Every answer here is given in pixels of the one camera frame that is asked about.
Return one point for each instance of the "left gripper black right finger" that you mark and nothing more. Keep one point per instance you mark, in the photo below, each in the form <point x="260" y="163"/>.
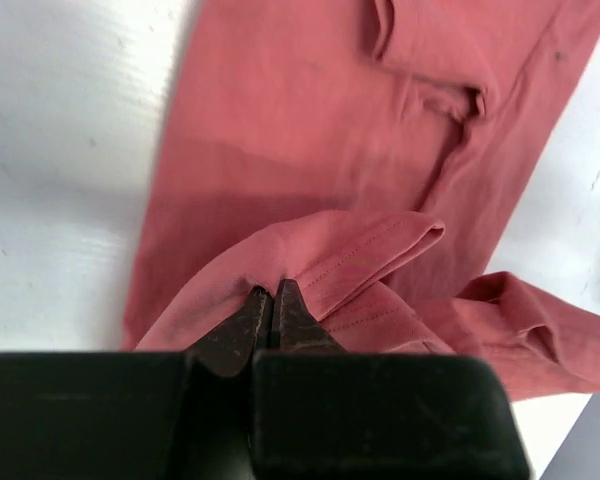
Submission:
<point x="320" y="412"/>

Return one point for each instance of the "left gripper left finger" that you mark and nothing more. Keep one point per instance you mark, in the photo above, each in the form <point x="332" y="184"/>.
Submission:
<point x="134" y="415"/>

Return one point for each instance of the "pink t-shirt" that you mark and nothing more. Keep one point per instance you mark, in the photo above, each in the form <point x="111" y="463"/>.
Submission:
<point x="373" y="152"/>

